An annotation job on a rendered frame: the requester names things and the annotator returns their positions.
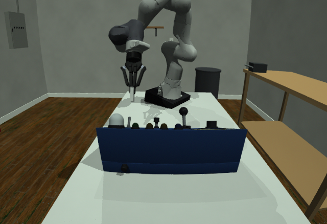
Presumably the dark blue control console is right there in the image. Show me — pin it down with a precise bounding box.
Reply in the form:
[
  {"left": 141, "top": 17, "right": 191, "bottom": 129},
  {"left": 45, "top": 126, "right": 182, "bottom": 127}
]
[{"left": 96, "top": 107, "right": 247, "bottom": 174}]

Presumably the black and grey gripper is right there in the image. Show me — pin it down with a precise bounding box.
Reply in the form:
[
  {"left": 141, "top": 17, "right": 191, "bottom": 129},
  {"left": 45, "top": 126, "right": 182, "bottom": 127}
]
[{"left": 121, "top": 51, "right": 146, "bottom": 101}]

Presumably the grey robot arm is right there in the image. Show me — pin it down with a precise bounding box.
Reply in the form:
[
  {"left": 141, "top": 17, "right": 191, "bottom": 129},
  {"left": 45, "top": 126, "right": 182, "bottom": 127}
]
[{"left": 108, "top": 0, "right": 197, "bottom": 100}]

